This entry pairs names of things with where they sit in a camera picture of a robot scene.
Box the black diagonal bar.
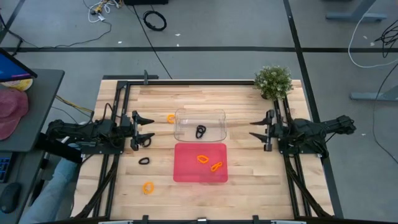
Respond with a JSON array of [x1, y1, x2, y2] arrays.
[[35, 132, 83, 165]]

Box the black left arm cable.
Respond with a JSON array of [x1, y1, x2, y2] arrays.
[[103, 102, 115, 121]]

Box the yellow wires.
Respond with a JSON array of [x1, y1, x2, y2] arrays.
[[55, 95, 95, 114]]

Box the thin black floor cable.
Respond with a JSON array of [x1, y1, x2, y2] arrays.
[[0, 12, 113, 50]]

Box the long black floor cable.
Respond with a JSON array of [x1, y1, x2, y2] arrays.
[[132, 4, 174, 80]]

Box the small green potted plant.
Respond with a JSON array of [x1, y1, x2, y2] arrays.
[[254, 65, 294, 101]]

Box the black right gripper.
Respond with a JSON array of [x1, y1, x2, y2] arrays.
[[249, 109, 285, 152]]

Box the yellow round object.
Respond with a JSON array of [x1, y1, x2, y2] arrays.
[[0, 78, 34, 92]]

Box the black computer mouse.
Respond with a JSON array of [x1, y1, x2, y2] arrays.
[[0, 182, 22, 214]]

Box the dark keyboard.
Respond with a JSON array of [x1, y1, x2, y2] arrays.
[[0, 151, 14, 184]]

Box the curved black floor cable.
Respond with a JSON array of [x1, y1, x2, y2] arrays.
[[372, 62, 398, 166]]

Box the dark grey side desk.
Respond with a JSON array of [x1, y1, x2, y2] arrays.
[[0, 68, 65, 153]]

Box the person's leg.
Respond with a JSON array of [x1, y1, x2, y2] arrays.
[[18, 157, 78, 224]]

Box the grey desk foot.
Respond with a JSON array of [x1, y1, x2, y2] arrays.
[[350, 85, 398, 102], [325, 0, 388, 22]]

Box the black floor box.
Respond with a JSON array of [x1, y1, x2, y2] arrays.
[[123, 0, 169, 6]]

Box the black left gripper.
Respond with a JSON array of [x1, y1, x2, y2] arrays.
[[119, 110, 155, 152]]

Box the black aluminium table frame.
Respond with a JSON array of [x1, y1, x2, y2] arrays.
[[72, 70, 335, 224]]

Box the blue-screen monitor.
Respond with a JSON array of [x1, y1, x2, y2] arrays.
[[0, 48, 38, 83]]

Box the black cable bundle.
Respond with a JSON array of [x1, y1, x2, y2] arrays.
[[374, 19, 398, 59]]

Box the clear plastic bin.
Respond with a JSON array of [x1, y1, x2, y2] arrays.
[[174, 108, 227, 142]]

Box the white cable bundle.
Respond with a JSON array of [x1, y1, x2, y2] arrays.
[[88, 0, 123, 24]]

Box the coiled black floor cable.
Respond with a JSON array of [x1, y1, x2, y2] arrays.
[[142, 10, 167, 32]]

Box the pink cap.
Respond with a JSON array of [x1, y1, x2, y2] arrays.
[[0, 88, 29, 141]]

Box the pink translucent plastic bin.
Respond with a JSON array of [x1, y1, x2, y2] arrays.
[[173, 142, 229, 184]]

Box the white floor cable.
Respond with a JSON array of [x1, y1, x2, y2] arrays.
[[348, 12, 398, 68]]

